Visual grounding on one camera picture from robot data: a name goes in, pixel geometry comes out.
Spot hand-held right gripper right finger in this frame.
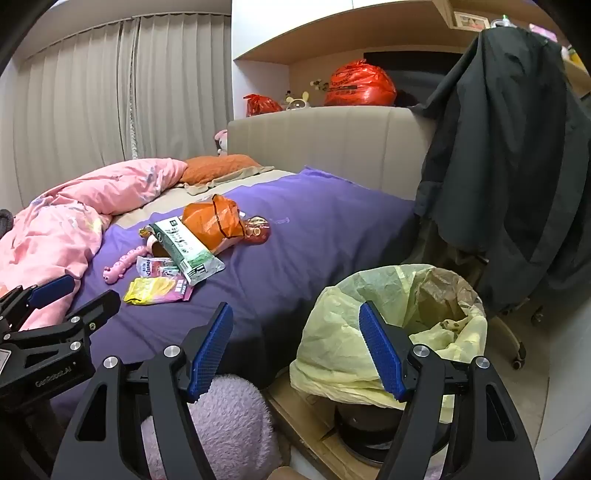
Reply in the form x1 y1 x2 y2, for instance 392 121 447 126
359 301 541 480

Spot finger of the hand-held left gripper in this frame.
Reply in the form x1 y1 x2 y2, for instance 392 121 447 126
0 275 76 328
7 291 122 346

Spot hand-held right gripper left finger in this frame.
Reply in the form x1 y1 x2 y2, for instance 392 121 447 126
50 302 234 480

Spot yellow snack packet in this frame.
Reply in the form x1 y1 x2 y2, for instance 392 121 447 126
123 276 163 306

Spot white pink snack packet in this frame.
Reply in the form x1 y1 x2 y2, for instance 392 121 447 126
136 257 180 279

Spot black trash bin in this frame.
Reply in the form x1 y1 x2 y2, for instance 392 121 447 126
333 401 453 467

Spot green white tissue packet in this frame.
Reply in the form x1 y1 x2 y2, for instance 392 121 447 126
148 216 227 286

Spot orange snack bag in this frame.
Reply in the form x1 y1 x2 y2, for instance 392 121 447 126
181 194 247 254

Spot red paper cup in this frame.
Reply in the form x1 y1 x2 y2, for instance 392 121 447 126
240 215 272 246

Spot pink caterpillar toy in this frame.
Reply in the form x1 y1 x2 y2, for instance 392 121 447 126
102 246 146 286

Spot lilac fluffy cloth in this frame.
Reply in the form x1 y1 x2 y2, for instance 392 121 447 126
141 373 283 480

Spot pink duvet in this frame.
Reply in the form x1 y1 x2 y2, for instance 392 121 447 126
0 158 188 330

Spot brown plastic bag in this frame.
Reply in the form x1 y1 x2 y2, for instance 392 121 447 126
416 268 485 333

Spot flat cardboard sheet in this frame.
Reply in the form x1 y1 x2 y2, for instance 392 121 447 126
265 378 444 480

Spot white office chair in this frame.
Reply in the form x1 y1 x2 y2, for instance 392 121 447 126
480 295 546 371

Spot purple blanket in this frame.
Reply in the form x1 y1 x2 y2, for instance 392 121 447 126
48 167 416 416

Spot beige bed sheet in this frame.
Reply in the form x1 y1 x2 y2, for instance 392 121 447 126
111 168 296 229

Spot orange pillow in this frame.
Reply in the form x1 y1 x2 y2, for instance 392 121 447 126
179 154 262 185

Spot grey pleated curtain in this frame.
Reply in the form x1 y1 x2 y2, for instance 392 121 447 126
0 14 234 217

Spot beige bed headboard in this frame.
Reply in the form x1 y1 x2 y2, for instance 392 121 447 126
227 105 437 201

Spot dark grey jacket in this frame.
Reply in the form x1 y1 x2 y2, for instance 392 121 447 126
413 25 591 319

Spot small red plastic bag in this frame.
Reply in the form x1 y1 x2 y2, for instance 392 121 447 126
244 93 283 117

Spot white rabbit toy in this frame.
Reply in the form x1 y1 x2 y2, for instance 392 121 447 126
283 90 311 112

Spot large red plastic bag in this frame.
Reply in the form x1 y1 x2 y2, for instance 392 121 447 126
323 59 398 108

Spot wooden wall shelf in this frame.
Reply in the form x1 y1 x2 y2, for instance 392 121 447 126
233 0 591 93

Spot photo frame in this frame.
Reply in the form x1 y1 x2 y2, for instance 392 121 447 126
452 10 491 31

